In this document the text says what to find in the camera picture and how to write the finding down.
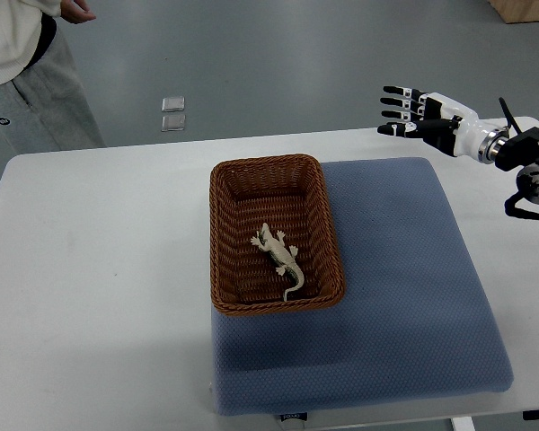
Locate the person's bare hand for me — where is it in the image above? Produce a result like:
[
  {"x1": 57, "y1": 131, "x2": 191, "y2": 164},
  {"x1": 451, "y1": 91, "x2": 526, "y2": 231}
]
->
[{"x1": 60, "y1": 0, "x2": 96, "y2": 24}]

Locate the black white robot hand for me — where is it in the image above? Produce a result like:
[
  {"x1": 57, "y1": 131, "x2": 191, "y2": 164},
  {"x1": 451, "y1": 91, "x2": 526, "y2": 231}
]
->
[{"x1": 377, "y1": 85, "x2": 509, "y2": 164}]

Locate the dark toy crocodile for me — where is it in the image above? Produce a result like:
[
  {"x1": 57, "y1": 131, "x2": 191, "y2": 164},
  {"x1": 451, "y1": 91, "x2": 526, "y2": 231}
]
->
[{"x1": 250, "y1": 223, "x2": 305, "y2": 302}]

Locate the brown wicker basket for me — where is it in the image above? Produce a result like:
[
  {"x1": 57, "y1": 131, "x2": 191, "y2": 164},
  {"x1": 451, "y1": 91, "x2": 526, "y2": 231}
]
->
[{"x1": 209, "y1": 154, "x2": 346, "y2": 316}]

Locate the standing person in white sweater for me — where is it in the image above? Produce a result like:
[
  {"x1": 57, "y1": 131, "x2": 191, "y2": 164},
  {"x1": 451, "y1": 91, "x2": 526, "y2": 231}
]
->
[{"x1": 0, "y1": 1, "x2": 105, "y2": 154}]

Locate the wooden box corner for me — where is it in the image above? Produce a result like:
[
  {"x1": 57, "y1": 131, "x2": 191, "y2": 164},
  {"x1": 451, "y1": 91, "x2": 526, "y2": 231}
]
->
[{"x1": 489, "y1": 0, "x2": 539, "y2": 24}]

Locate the upper floor socket plate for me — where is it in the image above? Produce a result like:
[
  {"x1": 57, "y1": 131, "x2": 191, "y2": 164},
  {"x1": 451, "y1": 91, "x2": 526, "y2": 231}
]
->
[{"x1": 162, "y1": 96, "x2": 185, "y2": 112}]

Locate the floor socket plate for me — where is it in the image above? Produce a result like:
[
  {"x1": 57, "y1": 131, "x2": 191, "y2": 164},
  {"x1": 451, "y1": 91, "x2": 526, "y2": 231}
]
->
[
  {"x1": 162, "y1": 96, "x2": 185, "y2": 112},
  {"x1": 161, "y1": 112, "x2": 186, "y2": 132}
]

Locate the lower floor socket plate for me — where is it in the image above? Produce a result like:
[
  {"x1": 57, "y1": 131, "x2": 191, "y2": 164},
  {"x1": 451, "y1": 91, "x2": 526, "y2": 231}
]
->
[{"x1": 161, "y1": 112, "x2": 186, "y2": 132}]

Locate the blue foam cushion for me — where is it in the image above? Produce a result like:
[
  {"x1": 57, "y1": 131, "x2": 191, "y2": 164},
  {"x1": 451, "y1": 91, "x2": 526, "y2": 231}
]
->
[{"x1": 212, "y1": 158, "x2": 513, "y2": 416}]

